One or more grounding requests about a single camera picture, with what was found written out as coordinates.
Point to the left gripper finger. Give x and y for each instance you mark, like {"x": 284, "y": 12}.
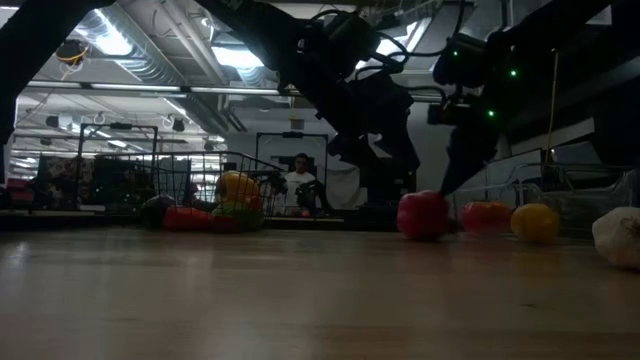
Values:
{"x": 355, "y": 150}
{"x": 400, "y": 155}

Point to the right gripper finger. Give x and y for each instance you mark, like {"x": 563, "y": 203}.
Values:
{"x": 470, "y": 150}

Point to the red bell pepper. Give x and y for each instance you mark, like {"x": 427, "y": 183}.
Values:
{"x": 422, "y": 217}

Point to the orange tomato toy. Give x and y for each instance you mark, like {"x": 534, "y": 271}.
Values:
{"x": 485, "y": 218}

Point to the orange citrus fruit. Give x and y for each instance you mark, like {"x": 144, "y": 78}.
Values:
{"x": 535, "y": 223}

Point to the white garlic bulb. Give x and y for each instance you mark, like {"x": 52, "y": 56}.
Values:
{"x": 617, "y": 237}

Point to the red pointed pepper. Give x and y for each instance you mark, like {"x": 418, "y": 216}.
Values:
{"x": 186, "y": 220}

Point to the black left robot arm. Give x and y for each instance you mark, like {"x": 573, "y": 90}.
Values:
{"x": 280, "y": 45}

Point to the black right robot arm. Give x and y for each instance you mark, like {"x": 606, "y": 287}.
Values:
{"x": 550, "y": 25}

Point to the black background cabinet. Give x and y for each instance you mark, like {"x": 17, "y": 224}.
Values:
{"x": 400, "y": 187}

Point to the person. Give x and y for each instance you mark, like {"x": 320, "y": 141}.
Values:
{"x": 299, "y": 182}

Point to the clear plastic bin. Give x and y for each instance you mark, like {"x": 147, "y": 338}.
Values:
{"x": 580, "y": 210}

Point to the ceiling light panel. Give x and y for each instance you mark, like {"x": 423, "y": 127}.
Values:
{"x": 235, "y": 57}

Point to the patterned fabric partition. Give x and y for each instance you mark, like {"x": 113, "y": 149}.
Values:
{"x": 65, "y": 180}

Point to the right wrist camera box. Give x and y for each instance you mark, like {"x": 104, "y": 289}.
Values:
{"x": 462, "y": 62}

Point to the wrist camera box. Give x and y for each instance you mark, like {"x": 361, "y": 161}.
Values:
{"x": 462, "y": 62}
{"x": 352, "y": 37}

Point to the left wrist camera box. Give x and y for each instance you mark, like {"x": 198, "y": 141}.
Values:
{"x": 352, "y": 37}

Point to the long ceiling light rail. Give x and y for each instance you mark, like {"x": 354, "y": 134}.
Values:
{"x": 135, "y": 87}

